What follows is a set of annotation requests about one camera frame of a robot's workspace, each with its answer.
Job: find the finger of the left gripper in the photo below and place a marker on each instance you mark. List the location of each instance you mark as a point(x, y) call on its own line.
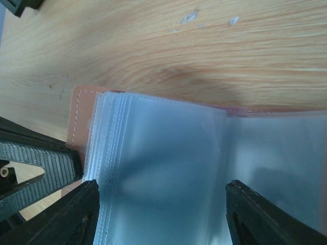
point(61, 167)

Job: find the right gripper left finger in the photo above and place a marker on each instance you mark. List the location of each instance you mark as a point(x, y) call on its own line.
point(71, 220)

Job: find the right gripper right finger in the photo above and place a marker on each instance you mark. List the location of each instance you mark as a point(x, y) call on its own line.
point(252, 219)

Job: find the black bin left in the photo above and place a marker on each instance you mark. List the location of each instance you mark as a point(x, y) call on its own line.
point(16, 7)

